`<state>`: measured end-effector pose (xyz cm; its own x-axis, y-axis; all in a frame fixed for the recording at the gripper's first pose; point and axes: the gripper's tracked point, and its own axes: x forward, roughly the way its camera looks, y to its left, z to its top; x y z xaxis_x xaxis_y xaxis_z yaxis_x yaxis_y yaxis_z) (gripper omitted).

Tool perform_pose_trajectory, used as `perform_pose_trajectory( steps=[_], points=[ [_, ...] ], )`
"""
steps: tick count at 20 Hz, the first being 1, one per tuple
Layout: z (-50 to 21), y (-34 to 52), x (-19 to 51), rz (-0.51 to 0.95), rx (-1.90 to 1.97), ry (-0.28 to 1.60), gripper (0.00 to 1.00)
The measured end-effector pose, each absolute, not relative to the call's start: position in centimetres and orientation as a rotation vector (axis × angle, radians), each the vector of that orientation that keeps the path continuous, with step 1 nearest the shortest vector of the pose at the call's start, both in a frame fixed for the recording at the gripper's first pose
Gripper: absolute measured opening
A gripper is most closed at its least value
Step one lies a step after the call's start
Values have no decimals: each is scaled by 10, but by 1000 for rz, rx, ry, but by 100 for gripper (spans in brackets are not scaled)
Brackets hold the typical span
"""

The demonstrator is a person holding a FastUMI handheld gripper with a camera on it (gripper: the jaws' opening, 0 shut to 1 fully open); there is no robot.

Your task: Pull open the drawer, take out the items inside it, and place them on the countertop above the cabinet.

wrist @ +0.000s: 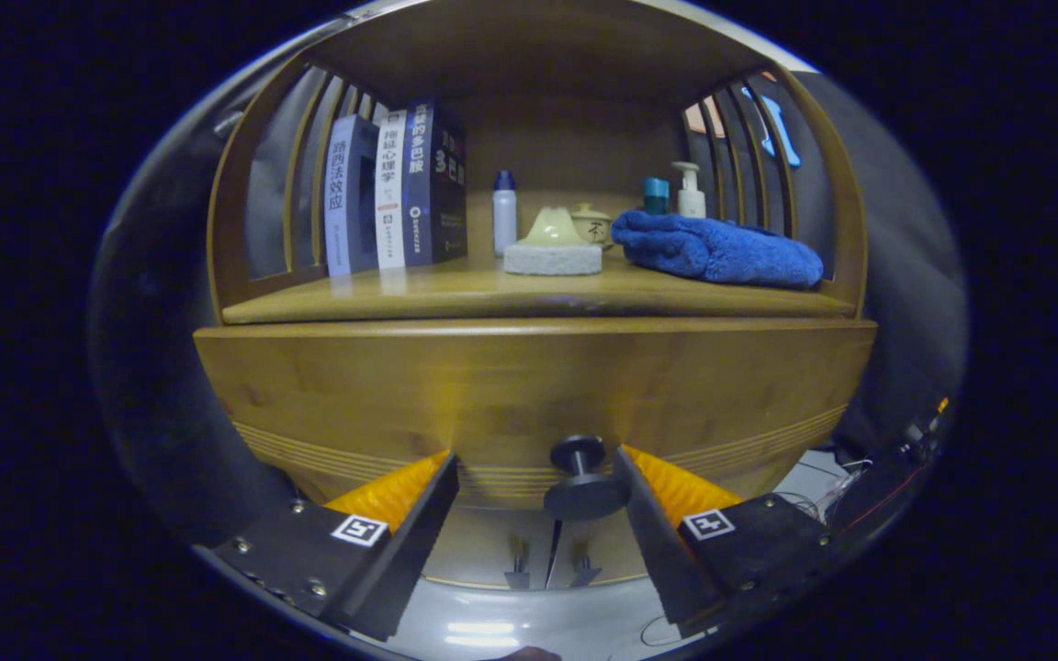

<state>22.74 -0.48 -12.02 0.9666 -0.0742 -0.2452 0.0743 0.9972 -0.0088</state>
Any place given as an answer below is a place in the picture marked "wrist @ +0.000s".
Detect black drawer knob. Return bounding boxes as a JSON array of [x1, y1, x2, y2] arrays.
[[543, 435, 631, 522]]

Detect dark blue book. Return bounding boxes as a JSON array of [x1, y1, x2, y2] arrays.
[[401, 99, 468, 268]]

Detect white bottle blue cap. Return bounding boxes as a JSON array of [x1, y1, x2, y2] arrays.
[[492, 170, 518, 257]]

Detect wooden cabinet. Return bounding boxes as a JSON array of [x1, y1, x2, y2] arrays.
[[194, 0, 879, 588]]

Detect white pump bottle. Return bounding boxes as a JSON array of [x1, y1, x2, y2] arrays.
[[671, 162, 707, 219]]

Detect white spine book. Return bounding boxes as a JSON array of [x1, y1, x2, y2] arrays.
[[374, 109, 408, 270]]

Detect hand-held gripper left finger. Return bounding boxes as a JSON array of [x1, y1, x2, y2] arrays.
[[194, 450, 461, 643]]

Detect wooden countertop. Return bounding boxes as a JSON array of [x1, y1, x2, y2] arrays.
[[221, 248, 859, 325]]

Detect wooden drawer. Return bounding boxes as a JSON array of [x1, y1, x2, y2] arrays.
[[194, 319, 877, 510]]

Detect cream handled white scrub brush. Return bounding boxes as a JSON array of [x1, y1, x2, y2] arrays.
[[502, 207, 603, 276]]

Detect blue folded towel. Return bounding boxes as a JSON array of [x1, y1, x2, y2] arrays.
[[611, 210, 825, 291]]

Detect grey book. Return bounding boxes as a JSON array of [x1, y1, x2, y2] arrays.
[[324, 114, 380, 277]]

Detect beige lidded tea cup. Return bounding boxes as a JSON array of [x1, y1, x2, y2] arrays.
[[570, 203, 614, 249]]

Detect black backdrop cloth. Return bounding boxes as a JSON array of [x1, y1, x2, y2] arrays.
[[88, 18, 969, 552]]

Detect black device with orange tip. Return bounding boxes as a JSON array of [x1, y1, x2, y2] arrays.
[[896, 397, 952, 460]]

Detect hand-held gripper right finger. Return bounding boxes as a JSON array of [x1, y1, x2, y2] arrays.
[[612, 445, 851, 634]]

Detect wooden cabinet door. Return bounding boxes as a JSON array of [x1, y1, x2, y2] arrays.
[[421, 508, 556, 588], [547, 514, 654, 588]]

